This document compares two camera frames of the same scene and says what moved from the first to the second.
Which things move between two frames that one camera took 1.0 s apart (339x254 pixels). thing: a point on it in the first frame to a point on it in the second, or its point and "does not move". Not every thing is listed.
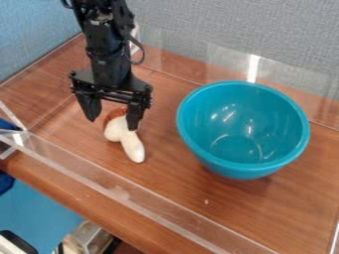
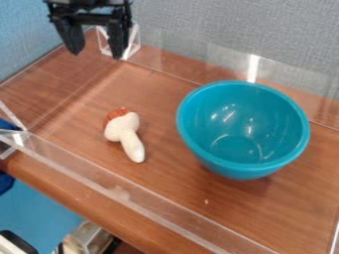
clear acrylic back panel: [295, 61] does not move
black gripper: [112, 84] to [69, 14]
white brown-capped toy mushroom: [116, 132] does not move
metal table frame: [88, 239] does not move
